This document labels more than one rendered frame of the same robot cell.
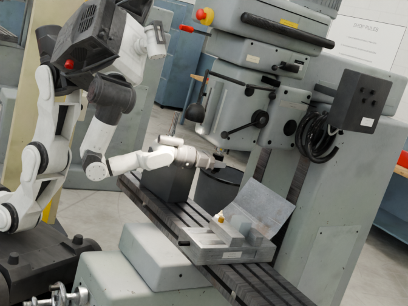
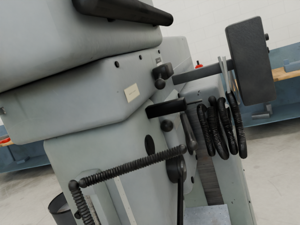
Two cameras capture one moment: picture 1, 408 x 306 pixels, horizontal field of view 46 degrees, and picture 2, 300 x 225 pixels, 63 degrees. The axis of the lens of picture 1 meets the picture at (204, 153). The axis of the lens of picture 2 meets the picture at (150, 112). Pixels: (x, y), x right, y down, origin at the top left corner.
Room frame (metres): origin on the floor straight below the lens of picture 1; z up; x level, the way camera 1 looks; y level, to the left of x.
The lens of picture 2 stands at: (1.39, 0.13, 1.71)
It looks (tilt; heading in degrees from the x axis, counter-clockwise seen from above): 12 degrees down; 328
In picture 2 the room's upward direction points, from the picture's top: 18 degrees counter-clockwise
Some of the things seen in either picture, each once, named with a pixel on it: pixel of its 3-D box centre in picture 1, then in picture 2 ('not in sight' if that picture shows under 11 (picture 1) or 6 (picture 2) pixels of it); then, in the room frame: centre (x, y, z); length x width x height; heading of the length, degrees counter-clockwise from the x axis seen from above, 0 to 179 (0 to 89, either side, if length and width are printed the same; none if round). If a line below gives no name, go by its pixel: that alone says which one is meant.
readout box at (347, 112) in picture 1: (360, 102); (249, 59); (1.80, -0.50, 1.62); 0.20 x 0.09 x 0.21; 128
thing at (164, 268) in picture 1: (189, 252); not in sight; (1.88, -0.06, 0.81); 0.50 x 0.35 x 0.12; 128
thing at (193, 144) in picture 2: (261, 87); (187, 127); (1.70, -0.13, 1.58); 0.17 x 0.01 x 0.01; 141
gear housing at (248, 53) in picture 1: (257, 54); (99, 87); (1.91, -0.09, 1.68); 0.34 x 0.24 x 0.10; 128
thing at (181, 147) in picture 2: (228, 79); (139, 164); (1.67, -0.01, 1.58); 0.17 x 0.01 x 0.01; 60
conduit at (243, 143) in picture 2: (312, 133); (214, 128); (1.89, -0.39, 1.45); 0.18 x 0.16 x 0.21; 128
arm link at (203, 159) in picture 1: (195, 158); not in sight; (1.85, 0.03, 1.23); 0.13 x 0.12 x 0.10; 23
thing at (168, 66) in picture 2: (283, 67); (160, 76); (1.81, -0.19, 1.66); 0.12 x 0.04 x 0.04; 128
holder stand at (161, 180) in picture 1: (168, 172); not in sight; (2.12, 0.13, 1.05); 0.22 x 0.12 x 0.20; 46
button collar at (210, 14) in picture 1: (206, 16); not in sight; (1.74, 0.12, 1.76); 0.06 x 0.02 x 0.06; 38
